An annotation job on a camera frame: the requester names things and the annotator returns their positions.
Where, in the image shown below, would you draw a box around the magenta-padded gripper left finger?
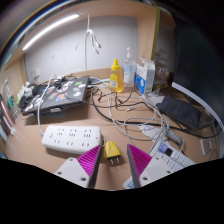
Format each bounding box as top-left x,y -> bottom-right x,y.
54,143 -> 103,189

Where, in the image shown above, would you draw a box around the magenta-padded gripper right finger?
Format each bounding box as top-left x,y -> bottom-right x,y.
126,143 -> 175,190

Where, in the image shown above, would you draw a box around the yellow charger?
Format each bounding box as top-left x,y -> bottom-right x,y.
103,140 -> 122,167

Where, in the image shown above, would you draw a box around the white keyboard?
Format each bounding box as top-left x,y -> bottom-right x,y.
122,141 -> 197,190

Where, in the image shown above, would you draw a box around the white power strip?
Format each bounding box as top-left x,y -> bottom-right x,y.
41,124 -> 103,155

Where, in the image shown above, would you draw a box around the black pouch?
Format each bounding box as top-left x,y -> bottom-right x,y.
155,94 -> 203,130

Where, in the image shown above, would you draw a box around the black laptop with stickers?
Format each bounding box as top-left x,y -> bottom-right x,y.
21,74 -> 92,117

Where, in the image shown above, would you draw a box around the black headphones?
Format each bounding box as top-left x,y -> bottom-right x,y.
18,83 -> 46,111

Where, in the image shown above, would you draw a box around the dark red upright folder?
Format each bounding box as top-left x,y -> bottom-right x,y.
0,94 -> 16,136

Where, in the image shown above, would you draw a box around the clear green-labelled water bottle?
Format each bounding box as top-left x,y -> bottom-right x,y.
3,78 -> 19,121

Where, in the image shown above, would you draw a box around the white and blue carton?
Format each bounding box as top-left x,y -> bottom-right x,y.
133,57 -> 156,96

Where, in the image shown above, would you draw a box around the yellow squeeze bottle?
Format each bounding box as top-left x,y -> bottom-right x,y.
109,58 -> 125,94

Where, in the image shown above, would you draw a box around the clear pump bottle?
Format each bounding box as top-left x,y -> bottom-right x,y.
123,46 -> 137,88

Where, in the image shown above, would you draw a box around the white light bar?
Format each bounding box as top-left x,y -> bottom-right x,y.
21,13 -> 81,52

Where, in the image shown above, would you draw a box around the grey cable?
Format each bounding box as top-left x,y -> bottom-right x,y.
99,79 -> 185,148

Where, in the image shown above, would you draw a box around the black cable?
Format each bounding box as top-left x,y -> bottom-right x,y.
89,85 -> 221,138

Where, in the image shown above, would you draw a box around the white power strip cable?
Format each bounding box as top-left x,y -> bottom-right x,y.
36,74 -> 56,136

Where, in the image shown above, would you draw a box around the white wall socket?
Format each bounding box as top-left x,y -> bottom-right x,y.
31,68 -> 42,79

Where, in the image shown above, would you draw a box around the white hanging cables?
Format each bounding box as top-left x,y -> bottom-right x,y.
83,12 -> 102,72

